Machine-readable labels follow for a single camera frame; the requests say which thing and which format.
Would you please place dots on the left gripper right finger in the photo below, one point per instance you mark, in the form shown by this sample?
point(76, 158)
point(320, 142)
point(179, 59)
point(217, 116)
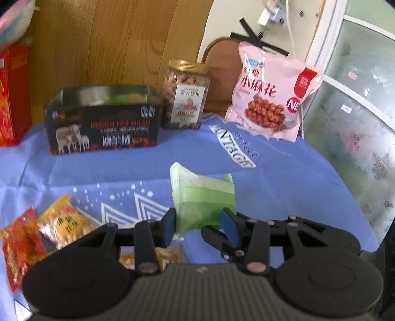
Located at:
point(241, 240)

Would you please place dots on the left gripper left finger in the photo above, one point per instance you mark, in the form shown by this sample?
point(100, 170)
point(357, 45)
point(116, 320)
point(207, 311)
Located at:
point(148, 235)

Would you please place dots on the green snack packet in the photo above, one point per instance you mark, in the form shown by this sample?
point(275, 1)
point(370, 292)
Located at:
point(199, 199)

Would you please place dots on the blue printed tablecloth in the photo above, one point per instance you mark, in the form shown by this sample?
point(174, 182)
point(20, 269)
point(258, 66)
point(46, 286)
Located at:
point(273, 179)

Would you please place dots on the yellow snack packet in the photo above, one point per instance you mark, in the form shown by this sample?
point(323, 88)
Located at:
point(62, 224)

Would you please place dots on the black printed storage box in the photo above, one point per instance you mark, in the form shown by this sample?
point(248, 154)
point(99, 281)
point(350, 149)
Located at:
point(93, 118)

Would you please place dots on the red orange snack packet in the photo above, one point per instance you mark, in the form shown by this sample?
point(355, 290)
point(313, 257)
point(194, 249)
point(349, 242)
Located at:
point(22, 247)

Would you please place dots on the pink snack bag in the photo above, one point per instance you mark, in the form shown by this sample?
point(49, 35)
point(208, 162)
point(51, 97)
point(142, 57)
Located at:
point(269, 92)

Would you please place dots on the peanut jar gold lid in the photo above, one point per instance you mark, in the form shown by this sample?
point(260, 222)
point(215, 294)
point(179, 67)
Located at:
point(184, 93)

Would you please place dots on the brown wooden chair back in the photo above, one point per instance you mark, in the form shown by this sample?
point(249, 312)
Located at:
point(223, 60)

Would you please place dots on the white power adapter plug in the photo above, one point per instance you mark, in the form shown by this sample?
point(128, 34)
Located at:
point(273, 14)

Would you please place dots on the pastel plush toy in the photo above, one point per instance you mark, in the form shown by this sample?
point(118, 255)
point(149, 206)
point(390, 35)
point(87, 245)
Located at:
point(15, 20)

